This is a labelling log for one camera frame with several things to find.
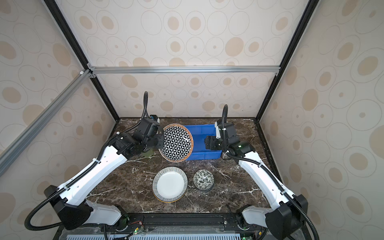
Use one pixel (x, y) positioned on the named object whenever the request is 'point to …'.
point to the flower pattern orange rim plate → (178, 143)
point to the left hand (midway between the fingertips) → (165, 136)
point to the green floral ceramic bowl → (203, 180)
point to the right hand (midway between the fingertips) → (211, 139)
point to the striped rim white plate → (170, 184)
